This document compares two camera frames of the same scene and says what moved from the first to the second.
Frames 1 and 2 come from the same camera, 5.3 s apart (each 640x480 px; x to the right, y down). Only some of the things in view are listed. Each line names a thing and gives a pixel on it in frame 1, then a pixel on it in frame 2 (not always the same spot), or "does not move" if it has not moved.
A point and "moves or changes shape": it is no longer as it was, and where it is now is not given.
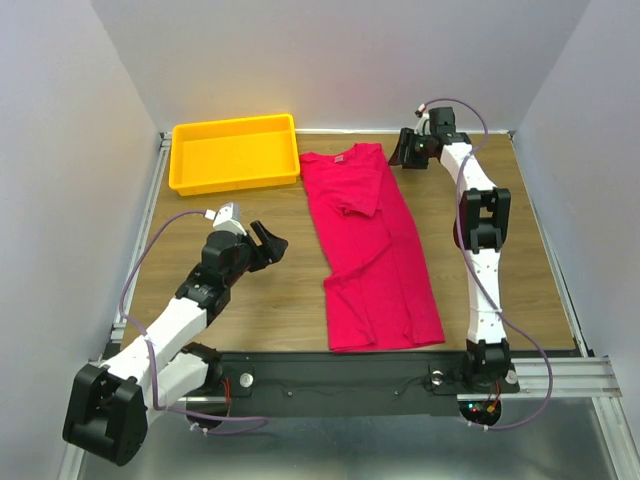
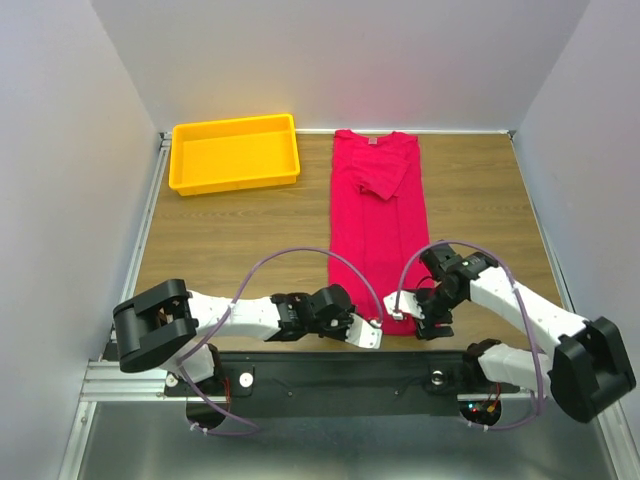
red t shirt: (381, 296) moves or changes shape
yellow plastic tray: (233, 154) does not move
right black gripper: (409, 160) -> (425, 329)
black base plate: (412, 383) does not move
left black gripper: (270, 250) -> (347, 321)
